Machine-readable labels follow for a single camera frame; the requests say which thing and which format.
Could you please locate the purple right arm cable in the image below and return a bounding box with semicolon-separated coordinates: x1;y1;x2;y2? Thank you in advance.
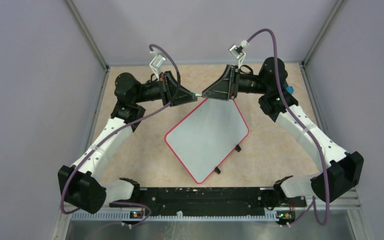
244;28;331;227

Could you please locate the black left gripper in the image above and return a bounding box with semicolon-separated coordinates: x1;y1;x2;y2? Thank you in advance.
133;70;198;107

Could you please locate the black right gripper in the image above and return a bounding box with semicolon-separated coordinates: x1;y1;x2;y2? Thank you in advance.
201;65;269;102

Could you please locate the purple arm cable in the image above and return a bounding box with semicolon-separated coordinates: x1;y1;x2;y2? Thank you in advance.
60;43;182;229
244;28;331;227

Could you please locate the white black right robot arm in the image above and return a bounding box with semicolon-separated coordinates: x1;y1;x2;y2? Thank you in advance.
201;57;364;206

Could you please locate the white toothed cable duct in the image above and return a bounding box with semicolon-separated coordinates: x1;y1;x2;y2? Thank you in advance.
71;209;279;222

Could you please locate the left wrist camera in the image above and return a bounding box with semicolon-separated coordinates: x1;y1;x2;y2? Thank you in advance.
149;54;166;79

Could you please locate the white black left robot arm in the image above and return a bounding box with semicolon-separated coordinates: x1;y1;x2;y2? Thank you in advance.
57;71;197;214

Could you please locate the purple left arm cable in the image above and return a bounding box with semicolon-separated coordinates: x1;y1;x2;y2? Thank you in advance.
60;43;182;229

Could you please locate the pink framed whiteboard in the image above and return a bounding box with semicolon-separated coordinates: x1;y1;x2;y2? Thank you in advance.
164;99;250;184

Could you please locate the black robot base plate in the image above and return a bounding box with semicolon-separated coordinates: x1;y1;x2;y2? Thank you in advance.
128;187;307;217

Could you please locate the green white marker pen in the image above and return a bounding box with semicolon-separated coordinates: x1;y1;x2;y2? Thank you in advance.
190;92;202;98

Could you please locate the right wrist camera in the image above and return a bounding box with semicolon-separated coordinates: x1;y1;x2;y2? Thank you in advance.
229;44;246;68

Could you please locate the black whiteboard clip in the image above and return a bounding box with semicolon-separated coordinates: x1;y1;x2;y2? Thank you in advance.
235;145;242;152
214;167;221;175

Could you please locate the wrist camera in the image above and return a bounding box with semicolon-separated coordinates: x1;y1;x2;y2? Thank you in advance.
149;54;166;79
229;44;246;68

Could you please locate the light blue lego brick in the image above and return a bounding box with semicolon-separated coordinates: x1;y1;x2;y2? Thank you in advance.
286;86;295;95

